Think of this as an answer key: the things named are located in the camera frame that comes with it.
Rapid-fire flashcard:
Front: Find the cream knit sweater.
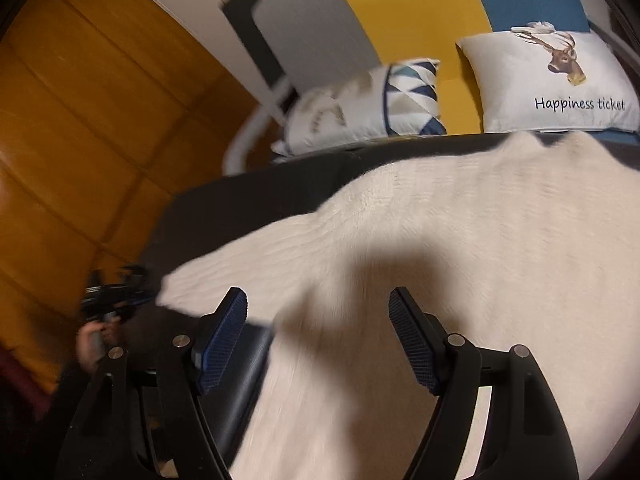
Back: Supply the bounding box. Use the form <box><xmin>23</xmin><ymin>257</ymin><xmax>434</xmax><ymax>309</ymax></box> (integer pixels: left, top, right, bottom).
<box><xmin>155</xmin><ymin>130</ymin><xmax>640</xmax><ymax>480</ymax></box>

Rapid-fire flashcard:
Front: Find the person left hand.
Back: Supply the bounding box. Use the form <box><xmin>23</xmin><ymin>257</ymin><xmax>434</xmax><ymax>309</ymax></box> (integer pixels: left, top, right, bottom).
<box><xmin>76</xmin><ymin>315</ymin><xmax>120</xmax><ymax>374</ymax></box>

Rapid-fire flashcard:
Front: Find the triangle pattern pillow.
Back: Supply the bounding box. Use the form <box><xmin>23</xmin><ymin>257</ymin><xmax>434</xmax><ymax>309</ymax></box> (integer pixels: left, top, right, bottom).
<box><xmin>272</xmin><ymin>58</ymin><xmax>447</xmax><ymax>157</ymax></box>

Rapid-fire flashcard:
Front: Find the white deer print pillow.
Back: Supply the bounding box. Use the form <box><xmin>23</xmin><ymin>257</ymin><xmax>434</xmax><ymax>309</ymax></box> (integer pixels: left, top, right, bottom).
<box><xmin>458</xmin><ymin>22</ymin><xmax>639</xmax><ymax>133</ymax></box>

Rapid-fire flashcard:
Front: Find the grey yellow blue sofa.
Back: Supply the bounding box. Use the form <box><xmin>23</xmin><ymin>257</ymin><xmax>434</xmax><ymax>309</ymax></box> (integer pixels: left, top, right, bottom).
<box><xmin>221</xmin><ymin>0</ymin><xmax>639</xmax><ymax>144</ymax></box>

